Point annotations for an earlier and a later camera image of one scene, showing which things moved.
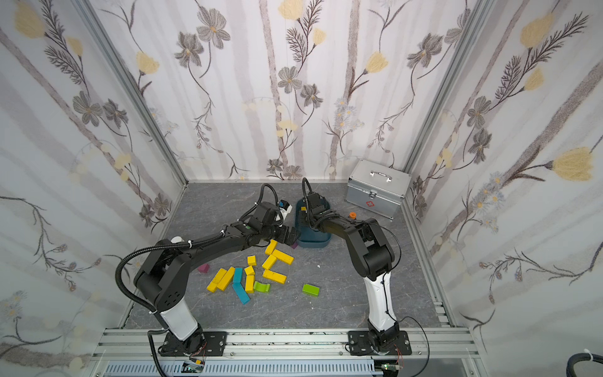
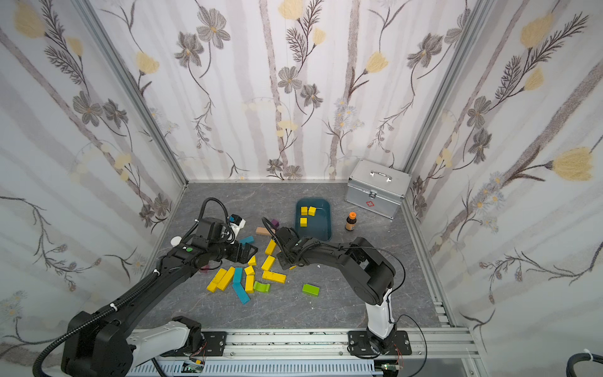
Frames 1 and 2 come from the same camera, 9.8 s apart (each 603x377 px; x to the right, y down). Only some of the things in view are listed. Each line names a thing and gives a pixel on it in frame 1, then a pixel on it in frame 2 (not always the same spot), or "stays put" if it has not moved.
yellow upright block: [250, 282] stays put
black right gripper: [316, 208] to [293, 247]
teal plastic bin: [310, 237] stays put
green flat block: [311, 290] stays put
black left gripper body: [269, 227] to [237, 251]
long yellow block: [224, 282] stays put
